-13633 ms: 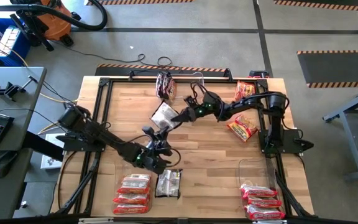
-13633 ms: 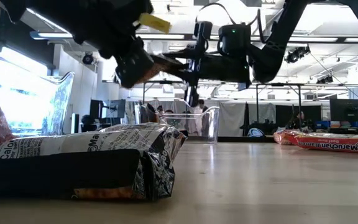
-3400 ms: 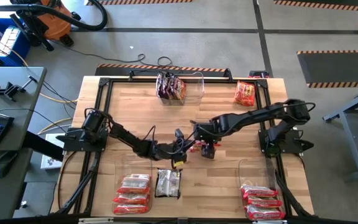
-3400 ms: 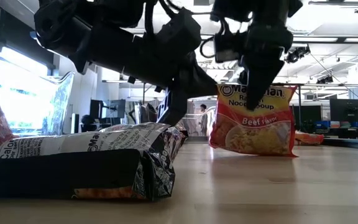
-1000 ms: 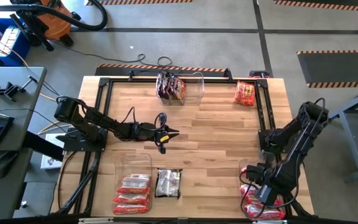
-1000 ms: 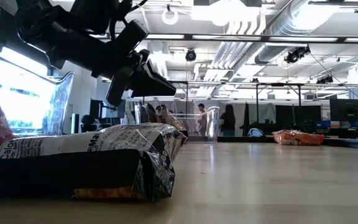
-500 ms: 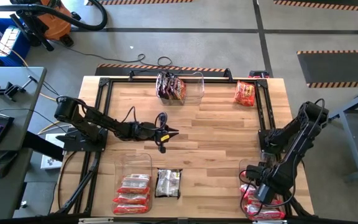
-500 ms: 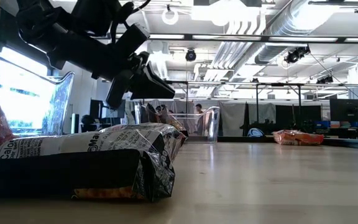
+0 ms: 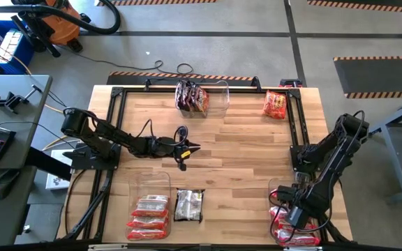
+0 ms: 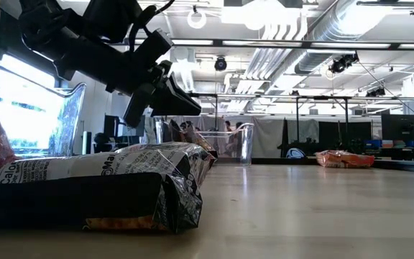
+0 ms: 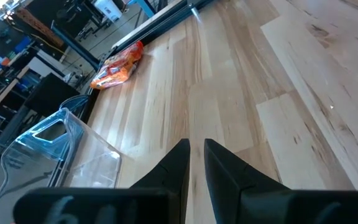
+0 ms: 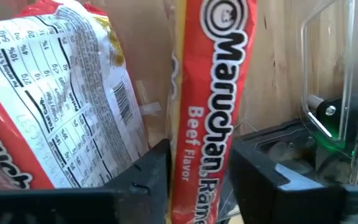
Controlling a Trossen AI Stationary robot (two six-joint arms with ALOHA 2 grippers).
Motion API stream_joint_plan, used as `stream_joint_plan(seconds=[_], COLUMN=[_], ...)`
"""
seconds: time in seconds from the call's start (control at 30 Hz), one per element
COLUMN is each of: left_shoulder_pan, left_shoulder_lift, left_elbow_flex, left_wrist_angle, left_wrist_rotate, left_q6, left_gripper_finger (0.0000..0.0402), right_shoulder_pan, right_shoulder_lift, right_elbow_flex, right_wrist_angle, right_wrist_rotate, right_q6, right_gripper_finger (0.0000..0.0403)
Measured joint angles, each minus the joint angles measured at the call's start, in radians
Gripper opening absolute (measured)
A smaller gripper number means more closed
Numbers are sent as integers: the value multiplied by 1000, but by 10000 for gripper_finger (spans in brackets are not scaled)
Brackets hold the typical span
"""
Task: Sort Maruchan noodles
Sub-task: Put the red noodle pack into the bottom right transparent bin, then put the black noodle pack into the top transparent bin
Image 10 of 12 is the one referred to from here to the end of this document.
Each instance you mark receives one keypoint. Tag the black ceiling spot lamp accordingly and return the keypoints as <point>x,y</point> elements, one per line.
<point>341,64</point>
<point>376,92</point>

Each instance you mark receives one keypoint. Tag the person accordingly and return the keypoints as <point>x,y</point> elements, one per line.
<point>228,126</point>

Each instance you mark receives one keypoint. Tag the white computer tower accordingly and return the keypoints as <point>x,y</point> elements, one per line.
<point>87,140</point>

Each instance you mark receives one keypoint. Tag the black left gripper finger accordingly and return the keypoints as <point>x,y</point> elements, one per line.
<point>176,93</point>
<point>174,109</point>

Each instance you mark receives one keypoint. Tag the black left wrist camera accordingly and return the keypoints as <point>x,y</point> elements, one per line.
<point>110,18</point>

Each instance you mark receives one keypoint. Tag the silver ventilation duct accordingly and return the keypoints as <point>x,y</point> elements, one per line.
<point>322,36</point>

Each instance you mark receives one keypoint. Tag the clear plastic bin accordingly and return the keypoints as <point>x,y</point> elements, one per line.
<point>70,122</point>
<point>244,151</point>

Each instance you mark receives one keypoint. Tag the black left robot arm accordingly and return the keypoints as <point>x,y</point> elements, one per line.
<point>49,28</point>

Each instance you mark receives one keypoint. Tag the black metal stand frame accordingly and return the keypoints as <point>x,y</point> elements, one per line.
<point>208,95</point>
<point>322,97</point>

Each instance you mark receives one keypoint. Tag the black ceiling camera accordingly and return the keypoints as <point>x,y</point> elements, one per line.
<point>220,64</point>

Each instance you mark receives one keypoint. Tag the black computer monitor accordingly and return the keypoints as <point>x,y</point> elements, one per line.
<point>403,127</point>
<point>111,126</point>

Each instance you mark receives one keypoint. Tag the black office chair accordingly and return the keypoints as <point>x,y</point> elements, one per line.
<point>101,142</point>

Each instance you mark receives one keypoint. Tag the blue white rounded object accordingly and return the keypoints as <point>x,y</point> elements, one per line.
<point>295,154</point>

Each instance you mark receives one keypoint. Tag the grey fabric curtain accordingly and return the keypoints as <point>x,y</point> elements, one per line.
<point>271,133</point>

